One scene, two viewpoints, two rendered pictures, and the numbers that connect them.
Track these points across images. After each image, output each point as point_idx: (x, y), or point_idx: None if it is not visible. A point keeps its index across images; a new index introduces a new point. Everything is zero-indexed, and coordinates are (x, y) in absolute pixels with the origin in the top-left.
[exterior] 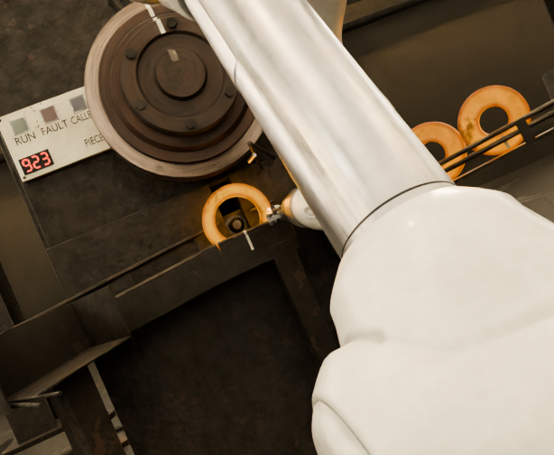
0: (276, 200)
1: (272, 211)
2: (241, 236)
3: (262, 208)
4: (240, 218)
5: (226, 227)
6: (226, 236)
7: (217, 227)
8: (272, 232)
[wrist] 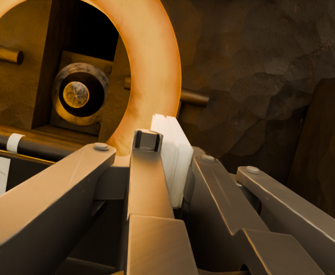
0: (214, 106)
1: (130, 158)
2: None
3: (142, 100)
4: (98, 85)
5: (35, 82)
6: (22, 102)
7: (16, 64)
8: (103, 213)
